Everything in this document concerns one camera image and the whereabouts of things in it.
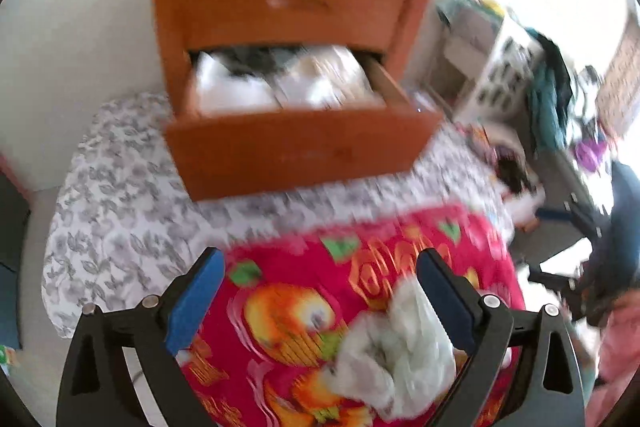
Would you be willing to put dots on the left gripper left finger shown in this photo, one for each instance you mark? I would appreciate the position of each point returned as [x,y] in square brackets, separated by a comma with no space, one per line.
[185,302]

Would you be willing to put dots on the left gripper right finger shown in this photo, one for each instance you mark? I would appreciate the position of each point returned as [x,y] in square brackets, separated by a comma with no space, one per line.
[453,298]

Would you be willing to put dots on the mint green lace garment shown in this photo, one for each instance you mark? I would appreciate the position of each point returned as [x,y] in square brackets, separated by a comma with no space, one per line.
[399,361]

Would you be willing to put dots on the pink sleeve forearm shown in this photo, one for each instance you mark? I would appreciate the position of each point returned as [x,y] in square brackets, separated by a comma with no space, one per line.
[618,357]

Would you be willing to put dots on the grey floral bed sheet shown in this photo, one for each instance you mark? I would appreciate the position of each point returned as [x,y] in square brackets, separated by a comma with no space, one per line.
[124,226]

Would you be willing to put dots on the purple cloth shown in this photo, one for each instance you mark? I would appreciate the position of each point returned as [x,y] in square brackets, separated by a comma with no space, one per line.
[589,154]

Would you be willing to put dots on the black toy on bed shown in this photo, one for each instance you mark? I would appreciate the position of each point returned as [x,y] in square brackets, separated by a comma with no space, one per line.
[513,175]

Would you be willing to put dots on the dark blue cabinet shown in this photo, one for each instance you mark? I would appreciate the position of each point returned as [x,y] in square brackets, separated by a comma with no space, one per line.
[14,215]

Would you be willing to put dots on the teal jacket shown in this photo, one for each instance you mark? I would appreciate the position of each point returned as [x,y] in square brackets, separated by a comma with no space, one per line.
[548,97]

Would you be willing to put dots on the white folded cloth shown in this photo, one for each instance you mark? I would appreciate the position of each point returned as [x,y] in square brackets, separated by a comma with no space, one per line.
[253,79]

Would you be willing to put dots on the orange wooden nightstand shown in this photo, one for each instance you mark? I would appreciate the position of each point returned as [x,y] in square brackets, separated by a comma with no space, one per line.
[290,1]

